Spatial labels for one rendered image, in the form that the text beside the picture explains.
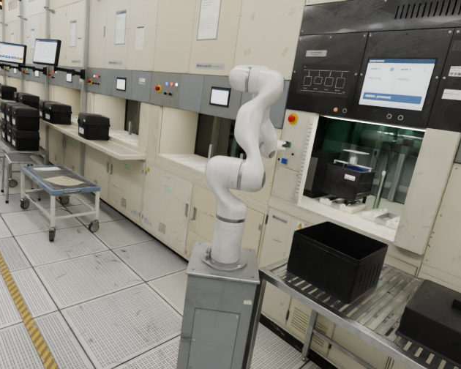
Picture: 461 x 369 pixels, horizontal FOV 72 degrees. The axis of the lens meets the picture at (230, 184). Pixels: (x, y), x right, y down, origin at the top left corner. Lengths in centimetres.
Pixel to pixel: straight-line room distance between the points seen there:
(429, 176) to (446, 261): 37
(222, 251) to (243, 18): 156
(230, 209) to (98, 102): 331
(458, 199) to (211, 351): 118
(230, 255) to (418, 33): 123
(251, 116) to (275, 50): 89
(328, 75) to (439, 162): 69
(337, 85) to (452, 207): 78
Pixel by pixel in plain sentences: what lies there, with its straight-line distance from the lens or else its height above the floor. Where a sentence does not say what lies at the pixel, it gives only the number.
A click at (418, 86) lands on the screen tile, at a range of 165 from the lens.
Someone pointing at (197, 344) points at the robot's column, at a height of 45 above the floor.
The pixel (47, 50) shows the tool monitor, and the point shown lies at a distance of 418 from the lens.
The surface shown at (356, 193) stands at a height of 99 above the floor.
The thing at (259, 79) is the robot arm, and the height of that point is 149.
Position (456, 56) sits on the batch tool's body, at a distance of 164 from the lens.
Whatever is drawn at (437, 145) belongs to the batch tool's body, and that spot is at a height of 134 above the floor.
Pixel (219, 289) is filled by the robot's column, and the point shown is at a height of 70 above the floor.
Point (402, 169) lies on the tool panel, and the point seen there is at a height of 111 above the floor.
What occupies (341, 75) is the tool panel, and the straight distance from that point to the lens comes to 179.
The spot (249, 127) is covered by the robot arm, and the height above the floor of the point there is 131.
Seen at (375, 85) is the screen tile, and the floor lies 156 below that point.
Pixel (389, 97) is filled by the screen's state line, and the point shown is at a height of 151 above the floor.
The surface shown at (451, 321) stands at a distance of 120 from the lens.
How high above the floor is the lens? 138
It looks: 14 degrees down
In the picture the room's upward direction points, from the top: 8 degrees clockwise
